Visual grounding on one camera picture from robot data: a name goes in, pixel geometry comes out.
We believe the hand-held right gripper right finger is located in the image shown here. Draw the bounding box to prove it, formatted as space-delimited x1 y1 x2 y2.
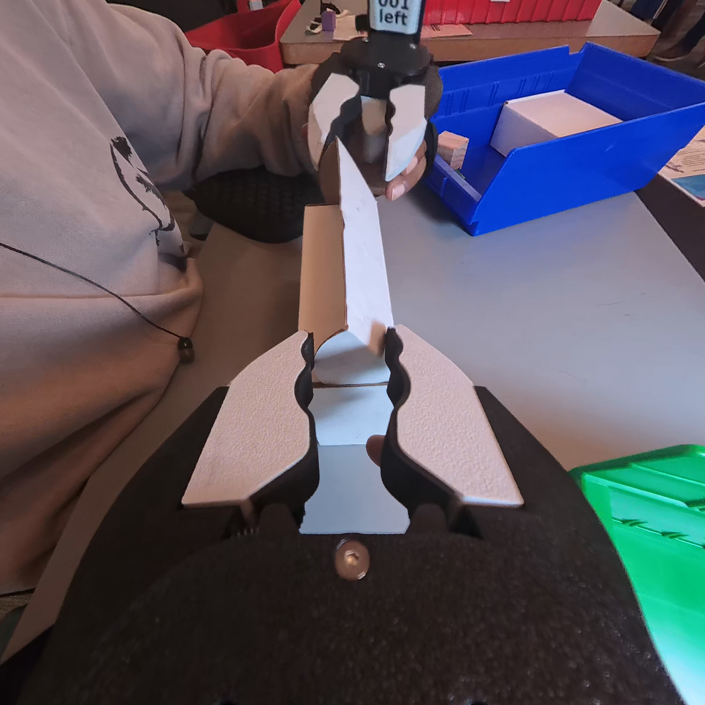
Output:
380 325 525 529

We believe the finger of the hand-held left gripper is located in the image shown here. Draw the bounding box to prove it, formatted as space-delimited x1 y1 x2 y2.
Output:
307 73 361 171
384 85 430 182

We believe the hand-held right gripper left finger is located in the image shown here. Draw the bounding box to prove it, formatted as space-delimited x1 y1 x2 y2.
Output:
181 329 321 529

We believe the white cardboard mailer box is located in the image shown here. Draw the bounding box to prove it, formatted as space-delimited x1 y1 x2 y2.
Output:
489 89 623 158
297 138 397 446

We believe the blue plastic bin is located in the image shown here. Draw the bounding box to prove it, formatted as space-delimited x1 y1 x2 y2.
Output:
424 41 705 236

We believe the green plastic bin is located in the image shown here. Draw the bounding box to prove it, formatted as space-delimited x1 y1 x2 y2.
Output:
568 444 705 705

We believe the person's left forearm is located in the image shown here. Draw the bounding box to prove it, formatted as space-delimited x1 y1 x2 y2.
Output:
187 50 323 191

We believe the person's left hand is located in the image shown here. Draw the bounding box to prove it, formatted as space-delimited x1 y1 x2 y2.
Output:
384 140 438 202

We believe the small wooden cube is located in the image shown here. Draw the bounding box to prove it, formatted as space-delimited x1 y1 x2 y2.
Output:
438 131 470 170

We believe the person's grey sweatshirt torso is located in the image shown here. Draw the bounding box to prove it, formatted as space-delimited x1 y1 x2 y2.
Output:
0 0 210 662

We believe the printed paper sheet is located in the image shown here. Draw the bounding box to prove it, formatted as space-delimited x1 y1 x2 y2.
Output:
658 127 705 208

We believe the black cord with bead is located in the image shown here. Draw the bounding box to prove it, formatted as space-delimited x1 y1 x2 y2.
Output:
0 242 195 364

